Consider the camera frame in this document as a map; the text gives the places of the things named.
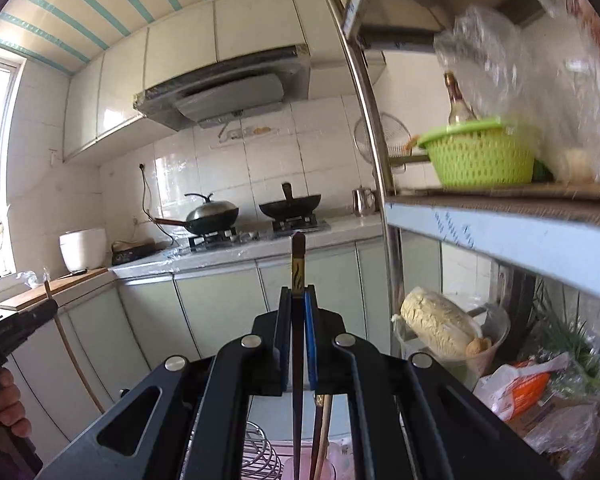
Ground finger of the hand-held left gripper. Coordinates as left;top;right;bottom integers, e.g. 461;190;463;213
10;301;59;333

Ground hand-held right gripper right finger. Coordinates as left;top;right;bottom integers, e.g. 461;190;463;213
304;285;563;480

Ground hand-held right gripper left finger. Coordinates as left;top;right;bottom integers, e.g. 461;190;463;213
35;286;293;480

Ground light wooden chopstick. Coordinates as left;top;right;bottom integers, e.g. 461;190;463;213
42;280;106;415

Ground brown chopstick with patterned tip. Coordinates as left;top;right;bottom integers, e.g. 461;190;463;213
307;394;331;480

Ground pink plastic utensil holder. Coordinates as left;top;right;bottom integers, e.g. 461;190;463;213
250;437;353;480

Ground person's left hand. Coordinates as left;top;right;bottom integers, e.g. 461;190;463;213
0;367;33;438

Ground wooden cutting board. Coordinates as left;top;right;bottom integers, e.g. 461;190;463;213
0;266;110;312

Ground pale green base cabinets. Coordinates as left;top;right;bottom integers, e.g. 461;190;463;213
10;232;443;441

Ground white rice cooker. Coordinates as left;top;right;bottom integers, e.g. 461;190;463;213
59;228;107;273

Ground gas stove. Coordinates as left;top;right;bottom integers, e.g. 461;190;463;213
187;215;331;251

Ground black countertop cooker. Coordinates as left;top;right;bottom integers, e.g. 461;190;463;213
111;241;158;266

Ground bag of dried noodles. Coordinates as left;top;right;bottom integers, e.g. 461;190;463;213
400;286;481;356

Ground black wok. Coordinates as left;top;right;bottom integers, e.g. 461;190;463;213
258;182;323;223

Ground steel kettle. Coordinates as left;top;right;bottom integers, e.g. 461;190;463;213
352;186;377;217

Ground wok with lid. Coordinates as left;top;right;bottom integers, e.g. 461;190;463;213
154;192;241;236

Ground clear plastic container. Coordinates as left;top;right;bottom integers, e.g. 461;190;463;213
392;300;511;391

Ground metal shelf rack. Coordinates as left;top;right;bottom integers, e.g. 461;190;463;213
307;0;600;480

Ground white and orange plastic bag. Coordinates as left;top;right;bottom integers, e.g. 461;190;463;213
474;352;571;423

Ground green plastic basket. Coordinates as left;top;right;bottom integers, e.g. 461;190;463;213
417;116;538;188

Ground range hood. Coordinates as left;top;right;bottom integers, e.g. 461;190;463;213
134;45;312;132

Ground green onions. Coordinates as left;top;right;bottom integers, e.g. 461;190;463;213
530;280;600;396

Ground glass bottle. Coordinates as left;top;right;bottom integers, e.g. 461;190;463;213
442;71;481;126

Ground clear plastic bag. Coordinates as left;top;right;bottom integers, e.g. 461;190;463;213
522;400;600;478

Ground large crinkled clear bag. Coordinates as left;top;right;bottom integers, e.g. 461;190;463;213
432;0;600;186

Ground black power cord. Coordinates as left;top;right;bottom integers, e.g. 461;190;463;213
139;162;181;247

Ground wire mesh strainer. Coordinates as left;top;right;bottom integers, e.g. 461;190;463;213
354;112;413;171

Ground cream wall cabinets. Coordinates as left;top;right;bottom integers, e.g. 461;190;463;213
62;0;386;163

